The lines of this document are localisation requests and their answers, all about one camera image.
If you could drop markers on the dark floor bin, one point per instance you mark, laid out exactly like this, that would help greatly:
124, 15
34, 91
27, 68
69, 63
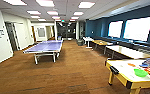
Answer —
80, 42

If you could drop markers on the small white table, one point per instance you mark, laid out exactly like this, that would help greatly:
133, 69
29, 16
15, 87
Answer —
88, 40

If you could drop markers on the blue ping pong table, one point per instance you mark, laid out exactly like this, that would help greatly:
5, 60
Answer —
46, 46

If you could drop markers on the bright window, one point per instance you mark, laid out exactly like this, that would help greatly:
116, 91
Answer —
115, 29
138, 29

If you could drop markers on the white ceiling light panel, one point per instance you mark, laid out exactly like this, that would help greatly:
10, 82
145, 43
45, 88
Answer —
45, 3
15, 2
86, 4

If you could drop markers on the yellow wooden game table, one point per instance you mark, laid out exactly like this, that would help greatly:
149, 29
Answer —
127, 75

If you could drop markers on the green bowl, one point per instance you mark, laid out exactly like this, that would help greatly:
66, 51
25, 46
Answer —
140, 72

